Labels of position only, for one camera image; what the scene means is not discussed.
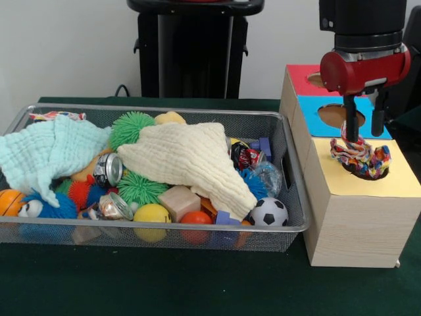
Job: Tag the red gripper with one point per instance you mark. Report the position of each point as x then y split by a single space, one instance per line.
342 74

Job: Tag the multicoloured patterned cloth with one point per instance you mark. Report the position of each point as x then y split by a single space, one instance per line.
361 158
56 116

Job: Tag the cream muslin cloth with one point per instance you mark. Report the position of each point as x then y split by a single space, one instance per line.
184 154

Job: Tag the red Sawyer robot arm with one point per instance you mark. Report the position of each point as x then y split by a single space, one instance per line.
361 19

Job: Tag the wooden box with three holes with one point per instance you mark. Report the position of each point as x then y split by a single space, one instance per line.
355 227

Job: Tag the shallow mesh bin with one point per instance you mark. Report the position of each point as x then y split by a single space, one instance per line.
269 238

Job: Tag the dark green table cloth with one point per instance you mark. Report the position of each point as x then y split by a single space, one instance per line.
131 283
411 120

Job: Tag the black stand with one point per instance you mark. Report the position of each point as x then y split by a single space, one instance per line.
415 85

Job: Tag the black and white soccer ball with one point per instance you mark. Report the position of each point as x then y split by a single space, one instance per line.
268 211

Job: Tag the red ball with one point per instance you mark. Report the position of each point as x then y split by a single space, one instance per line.
196 218

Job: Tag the wooden cube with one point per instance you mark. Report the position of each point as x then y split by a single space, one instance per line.
179 201

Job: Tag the yellow ball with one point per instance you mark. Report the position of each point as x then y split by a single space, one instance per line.
152 213

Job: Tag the green spiky rubber ball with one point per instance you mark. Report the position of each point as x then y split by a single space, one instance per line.
131 128
139 187

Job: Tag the mint muslin cloth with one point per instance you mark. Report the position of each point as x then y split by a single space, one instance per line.
46 151

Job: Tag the orange basketball toy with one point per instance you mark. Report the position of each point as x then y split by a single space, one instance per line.
10 202

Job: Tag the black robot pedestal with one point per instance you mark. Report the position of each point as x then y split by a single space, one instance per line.
194 49

